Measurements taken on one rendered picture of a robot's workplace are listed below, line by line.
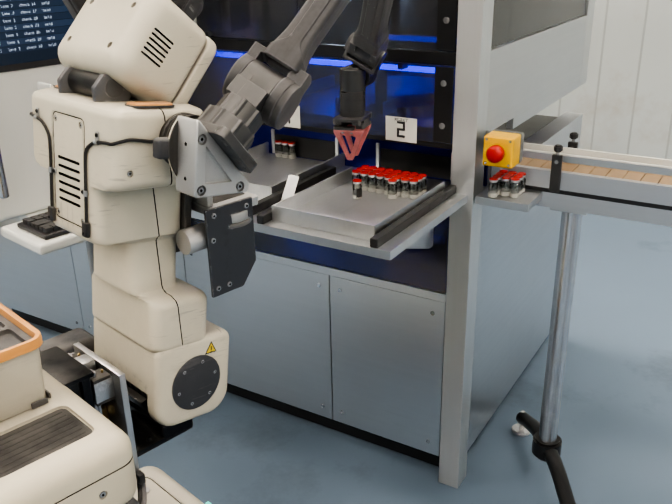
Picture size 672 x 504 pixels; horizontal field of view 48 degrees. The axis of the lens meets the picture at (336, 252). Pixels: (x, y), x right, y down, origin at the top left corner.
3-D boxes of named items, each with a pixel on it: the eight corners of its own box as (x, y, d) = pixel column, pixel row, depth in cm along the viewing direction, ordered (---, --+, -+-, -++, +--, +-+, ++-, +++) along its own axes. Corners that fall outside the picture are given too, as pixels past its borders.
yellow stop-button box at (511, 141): (492, 158, 181) (494, 128, 178) (521, 161, 177) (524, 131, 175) (481, 165, 175) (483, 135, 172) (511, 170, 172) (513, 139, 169)
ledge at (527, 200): (495, 187, 191) (496, 180, 190) (546, 195, 185) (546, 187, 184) (474, 203, 180) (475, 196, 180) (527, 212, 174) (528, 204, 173)
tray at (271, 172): (268, 153, 218) (267, 141, 217) (344, 165, 206) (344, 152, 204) (189, 185, 192) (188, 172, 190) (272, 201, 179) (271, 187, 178)
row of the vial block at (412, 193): (354, 186, 187) (354, 168, 186) (419, 197, 179) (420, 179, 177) (350, 189, 186) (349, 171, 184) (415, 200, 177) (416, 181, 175)
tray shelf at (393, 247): (254, 158, 222) (254, 151, 221) (479, 193, 188) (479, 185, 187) (136, 205, 184) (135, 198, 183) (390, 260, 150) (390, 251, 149)
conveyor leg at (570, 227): (535, 443, 221) (560, 194, 191) (565, 452, 216) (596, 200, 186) (525, 460, 214) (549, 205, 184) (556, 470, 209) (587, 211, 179)
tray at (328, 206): (351, 179, 193) (350, 166, 192) (443, 195, 180) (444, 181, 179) (272, 220, 167) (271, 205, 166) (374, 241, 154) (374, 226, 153)
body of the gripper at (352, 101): (372, 119, 175) (372, 87, 172) (360, 128, 166) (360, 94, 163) (345, 118, 177) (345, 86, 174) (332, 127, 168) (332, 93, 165)
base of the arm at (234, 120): (171, 122, 112) (221, 135, 104) (204, 83, 114) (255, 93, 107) (204, 159, 118) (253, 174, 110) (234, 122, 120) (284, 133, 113)
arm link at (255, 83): (219, 95, 111) (249, 115, 110) (259, 47, 114) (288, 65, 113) (223, 124, 120) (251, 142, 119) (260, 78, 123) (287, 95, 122)
